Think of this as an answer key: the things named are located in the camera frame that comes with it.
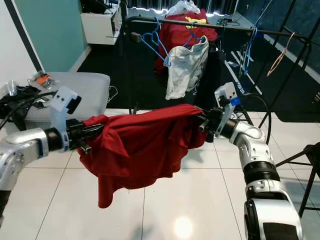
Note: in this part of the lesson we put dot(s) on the yellow cloth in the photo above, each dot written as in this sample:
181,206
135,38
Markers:
195,21

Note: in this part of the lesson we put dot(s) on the black tripod stand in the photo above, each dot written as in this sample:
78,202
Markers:
307,165

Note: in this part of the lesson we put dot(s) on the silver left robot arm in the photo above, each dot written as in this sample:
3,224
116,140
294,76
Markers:
25,150

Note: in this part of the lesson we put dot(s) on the orange hanger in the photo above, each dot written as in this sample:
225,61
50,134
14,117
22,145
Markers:
282,55

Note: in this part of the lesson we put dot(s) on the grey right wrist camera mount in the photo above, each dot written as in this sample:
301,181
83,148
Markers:
225,105

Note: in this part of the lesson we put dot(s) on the orange packet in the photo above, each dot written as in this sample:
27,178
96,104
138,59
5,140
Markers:
44,80

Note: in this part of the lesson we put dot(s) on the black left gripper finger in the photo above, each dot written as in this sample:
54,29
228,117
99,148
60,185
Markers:
84,149
94,129

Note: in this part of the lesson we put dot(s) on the clear plastic cup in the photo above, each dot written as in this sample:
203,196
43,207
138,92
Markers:
12,89

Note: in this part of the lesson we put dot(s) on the black metal clothes rack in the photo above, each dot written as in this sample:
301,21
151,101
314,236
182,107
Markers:
230,28

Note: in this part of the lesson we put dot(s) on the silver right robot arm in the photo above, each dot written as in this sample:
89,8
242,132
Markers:
265,180

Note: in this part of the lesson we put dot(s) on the blue head mop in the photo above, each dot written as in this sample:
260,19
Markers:
262,10

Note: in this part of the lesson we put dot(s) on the blue hangers bundle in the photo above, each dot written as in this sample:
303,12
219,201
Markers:
247,50

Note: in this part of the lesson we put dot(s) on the black floor rug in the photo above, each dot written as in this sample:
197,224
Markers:
120,65

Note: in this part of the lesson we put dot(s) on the dark navy garment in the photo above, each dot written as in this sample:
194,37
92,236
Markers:
214,80

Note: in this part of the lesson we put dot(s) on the dark red T-shirt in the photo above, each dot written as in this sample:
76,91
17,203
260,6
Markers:
140,145

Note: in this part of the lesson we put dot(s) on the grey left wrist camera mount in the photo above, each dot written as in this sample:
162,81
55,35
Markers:
65,112

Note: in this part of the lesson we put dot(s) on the white cabinet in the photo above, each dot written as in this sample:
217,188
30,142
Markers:
100,27

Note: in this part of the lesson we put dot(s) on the white plastic bag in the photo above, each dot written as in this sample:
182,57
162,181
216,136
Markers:
184,7

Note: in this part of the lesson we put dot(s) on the dark curtain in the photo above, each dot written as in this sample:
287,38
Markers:
160,4

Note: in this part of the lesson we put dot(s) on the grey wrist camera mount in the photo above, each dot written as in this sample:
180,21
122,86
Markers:
225,105
65,112

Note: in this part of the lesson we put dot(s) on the blue plastic hanger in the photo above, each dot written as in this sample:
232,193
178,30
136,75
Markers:
157,42
195,37

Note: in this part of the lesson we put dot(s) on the red cloth covered table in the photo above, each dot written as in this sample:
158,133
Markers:
180,32

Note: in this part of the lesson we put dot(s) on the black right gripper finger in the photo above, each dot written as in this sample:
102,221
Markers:
200,119

